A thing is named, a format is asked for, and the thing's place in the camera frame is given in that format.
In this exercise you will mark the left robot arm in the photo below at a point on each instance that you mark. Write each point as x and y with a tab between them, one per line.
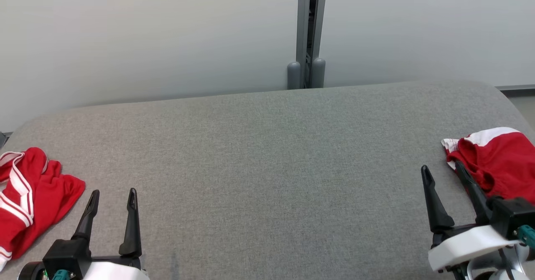
31	271

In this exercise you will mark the teal right camera connector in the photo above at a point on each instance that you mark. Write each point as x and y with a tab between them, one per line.
527	234

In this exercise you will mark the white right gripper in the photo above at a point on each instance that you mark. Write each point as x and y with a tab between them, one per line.
464	244

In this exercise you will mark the teal left camera connector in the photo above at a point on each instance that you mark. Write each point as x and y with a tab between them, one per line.
62	276

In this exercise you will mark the grey baseboard strip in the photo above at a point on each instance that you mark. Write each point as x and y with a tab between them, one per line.
516	87

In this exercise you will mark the red shorts with white stripe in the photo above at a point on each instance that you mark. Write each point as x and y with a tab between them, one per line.
501	159

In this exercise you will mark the grey metal partition post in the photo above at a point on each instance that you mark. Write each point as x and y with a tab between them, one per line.
301	21

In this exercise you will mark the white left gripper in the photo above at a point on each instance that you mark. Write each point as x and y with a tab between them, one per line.
113	271

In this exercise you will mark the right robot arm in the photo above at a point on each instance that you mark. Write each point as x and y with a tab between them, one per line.
514	267

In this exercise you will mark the teal camera connector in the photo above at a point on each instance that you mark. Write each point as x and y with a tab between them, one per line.
62	276
527	234

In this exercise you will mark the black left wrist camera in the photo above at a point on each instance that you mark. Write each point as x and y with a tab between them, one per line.
64	255

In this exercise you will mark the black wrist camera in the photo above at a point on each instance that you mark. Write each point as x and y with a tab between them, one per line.
64	255
512	215

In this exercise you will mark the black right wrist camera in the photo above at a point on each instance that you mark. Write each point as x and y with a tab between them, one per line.
512	215

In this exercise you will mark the red Bulls 23 jersey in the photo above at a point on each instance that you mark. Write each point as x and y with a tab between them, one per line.
42	188

